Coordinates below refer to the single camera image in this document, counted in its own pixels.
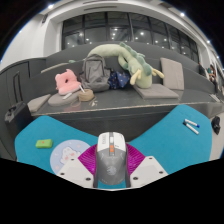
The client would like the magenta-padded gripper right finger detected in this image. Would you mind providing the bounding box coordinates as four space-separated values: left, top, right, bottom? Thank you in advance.
125 145 169 188

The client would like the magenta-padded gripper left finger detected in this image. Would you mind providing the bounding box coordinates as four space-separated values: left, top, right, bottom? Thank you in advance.
57 145 98 188

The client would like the grey and white computer mouse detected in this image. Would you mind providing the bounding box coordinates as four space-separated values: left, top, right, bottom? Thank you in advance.
93 131 132 188

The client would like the round pale blue mouse pad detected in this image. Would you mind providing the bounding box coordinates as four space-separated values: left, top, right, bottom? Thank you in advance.
49 139 91 175

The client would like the green eraser block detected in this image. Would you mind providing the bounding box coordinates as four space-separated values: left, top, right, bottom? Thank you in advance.
35 138 54 149

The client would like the white marker with black cap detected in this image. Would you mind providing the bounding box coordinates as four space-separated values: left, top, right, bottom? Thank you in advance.
182 122 200 136

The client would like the grey round seat cushion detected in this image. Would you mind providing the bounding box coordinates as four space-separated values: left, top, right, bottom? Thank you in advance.
47 90 81 107

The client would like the black hard case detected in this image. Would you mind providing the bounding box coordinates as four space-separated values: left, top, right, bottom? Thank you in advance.
4 101 33 139

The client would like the grey small square cushion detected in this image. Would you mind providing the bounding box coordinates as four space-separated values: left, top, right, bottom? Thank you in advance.
27 93 52 113

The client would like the grey flat seat cushion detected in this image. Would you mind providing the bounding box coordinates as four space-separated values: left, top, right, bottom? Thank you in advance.
132 83 180 100

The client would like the black bag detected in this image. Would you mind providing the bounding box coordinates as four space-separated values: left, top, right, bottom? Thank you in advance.
211 115 222 136

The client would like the pink plush cushion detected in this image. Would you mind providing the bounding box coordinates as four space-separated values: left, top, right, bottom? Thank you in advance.
54 68 82 96

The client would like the navy blue patterned bag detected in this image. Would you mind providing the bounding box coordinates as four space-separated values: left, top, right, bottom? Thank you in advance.
107 69 131 90

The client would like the grey upright square cushion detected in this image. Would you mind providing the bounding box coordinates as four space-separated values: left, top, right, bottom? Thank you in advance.
159 57 185 91

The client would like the grey backpack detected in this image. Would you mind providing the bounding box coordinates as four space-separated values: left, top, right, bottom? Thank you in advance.
78 54 111 93

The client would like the green dragon plush toy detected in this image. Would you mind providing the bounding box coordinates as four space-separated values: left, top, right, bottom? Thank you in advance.
87 41 165 89

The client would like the person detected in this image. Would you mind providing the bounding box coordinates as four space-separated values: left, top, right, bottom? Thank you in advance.
198 62 207 78
208 64 218 84

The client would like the large dark glass window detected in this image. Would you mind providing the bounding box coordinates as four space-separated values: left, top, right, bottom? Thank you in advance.
61 11 200 63

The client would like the brown rope coil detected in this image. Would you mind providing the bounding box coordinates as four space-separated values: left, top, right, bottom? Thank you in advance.
77 88 95 102

